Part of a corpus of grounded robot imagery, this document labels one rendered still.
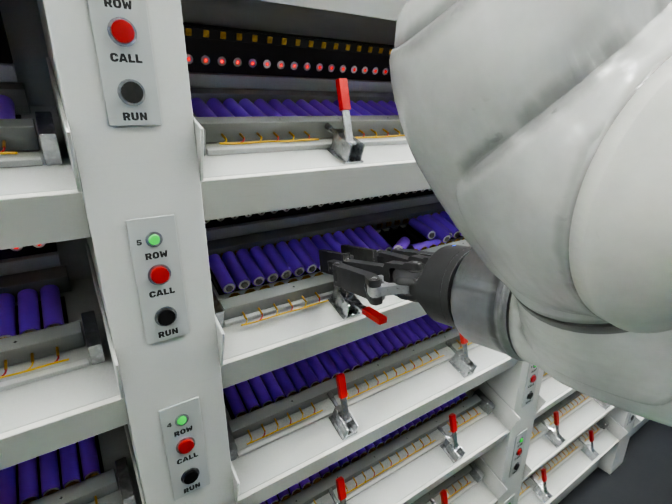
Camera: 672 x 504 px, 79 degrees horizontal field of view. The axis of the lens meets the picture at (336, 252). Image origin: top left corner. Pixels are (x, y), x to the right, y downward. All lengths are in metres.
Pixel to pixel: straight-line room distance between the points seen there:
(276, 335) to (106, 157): 0.26
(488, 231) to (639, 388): 0.14
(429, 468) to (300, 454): 0.34
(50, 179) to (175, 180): 0.09
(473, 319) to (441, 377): 0.46
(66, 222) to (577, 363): 0.38
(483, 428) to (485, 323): 0.70
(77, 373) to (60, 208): 0.18
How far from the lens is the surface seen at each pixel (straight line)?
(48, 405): 0.48
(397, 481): 0.87
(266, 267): 0.57
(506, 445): 1.07
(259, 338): 0.50
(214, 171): 0.42
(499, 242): 0.17
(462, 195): 0.16
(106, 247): 0.40
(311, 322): 0.53
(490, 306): 0.32
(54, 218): 0.40
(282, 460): 0.63
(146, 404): 0.47
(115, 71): 0.39
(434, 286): 0.36
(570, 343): 0.26
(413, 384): 0.75
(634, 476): 1.94
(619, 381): 0.27
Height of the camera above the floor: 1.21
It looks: 19 degrees down
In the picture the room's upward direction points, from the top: straight up
